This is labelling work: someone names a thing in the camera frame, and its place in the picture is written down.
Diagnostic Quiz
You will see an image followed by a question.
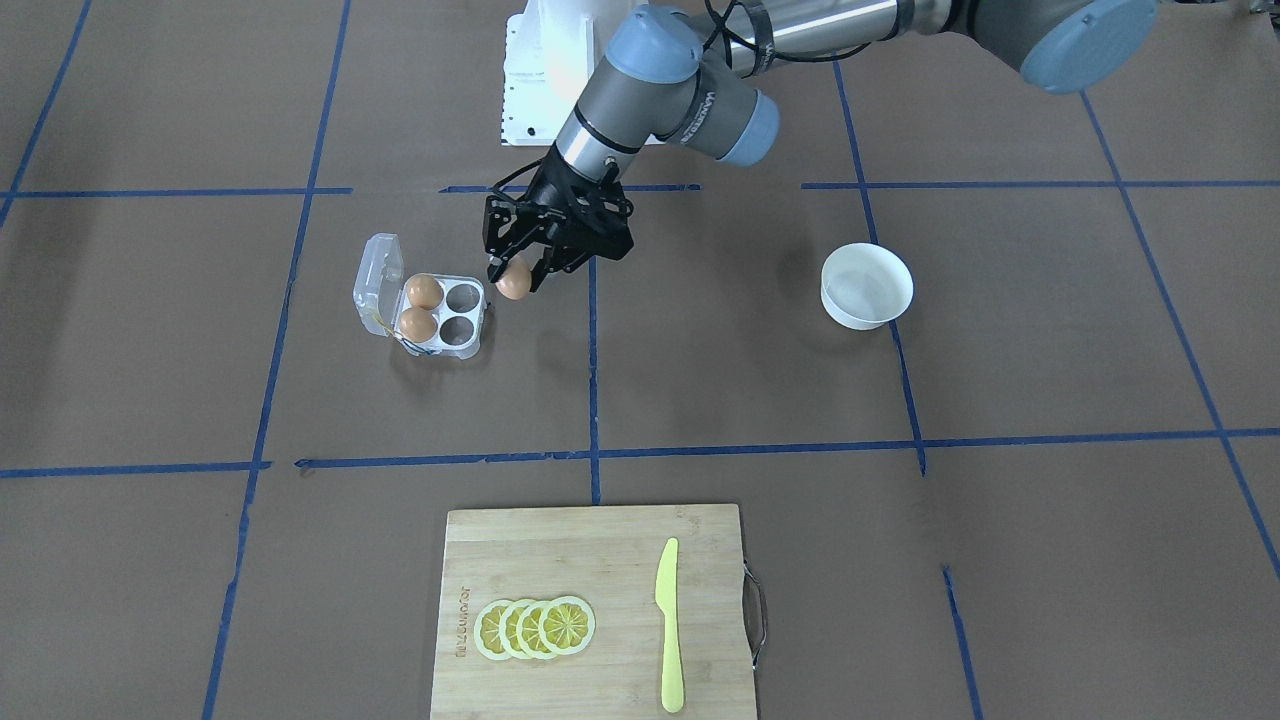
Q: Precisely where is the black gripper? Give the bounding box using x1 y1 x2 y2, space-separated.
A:
484 149 634 293

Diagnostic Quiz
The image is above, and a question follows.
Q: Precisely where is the brown egg from bowl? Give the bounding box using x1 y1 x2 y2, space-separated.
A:
494 256 532 301

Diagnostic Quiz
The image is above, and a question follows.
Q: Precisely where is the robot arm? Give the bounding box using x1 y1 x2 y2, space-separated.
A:
483 1 1157 299

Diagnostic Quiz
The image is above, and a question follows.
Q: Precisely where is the brown egg in box far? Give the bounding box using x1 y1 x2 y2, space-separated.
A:
404 273 444 311

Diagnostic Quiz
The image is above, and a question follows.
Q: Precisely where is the brown egg in box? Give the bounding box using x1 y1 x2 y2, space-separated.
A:
404 273 444 311
396 306 438 345

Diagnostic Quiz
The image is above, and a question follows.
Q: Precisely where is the brown egg in box near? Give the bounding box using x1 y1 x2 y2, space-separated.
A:
396 306 438 345

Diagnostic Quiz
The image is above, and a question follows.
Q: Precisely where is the clear plastic egg box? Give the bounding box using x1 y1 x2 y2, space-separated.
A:
352 233 486 360

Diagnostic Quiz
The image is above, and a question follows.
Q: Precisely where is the wooden cutting board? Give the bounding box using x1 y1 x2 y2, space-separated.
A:
429 503 758 719

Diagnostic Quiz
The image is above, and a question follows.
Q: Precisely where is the white bowl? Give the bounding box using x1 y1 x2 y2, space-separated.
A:
819 243 915 331

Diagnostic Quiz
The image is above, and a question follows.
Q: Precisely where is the lemon slice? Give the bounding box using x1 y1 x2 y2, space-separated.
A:
515 600 561 661
541 594 596 657
498 598 535 660
472 600 515 662

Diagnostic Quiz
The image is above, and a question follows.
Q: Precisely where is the yellow plastic knife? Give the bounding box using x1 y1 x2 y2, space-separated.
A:
654 537 685 715

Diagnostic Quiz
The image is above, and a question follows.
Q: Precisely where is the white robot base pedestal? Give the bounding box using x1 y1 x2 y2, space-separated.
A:
500 1 641 147

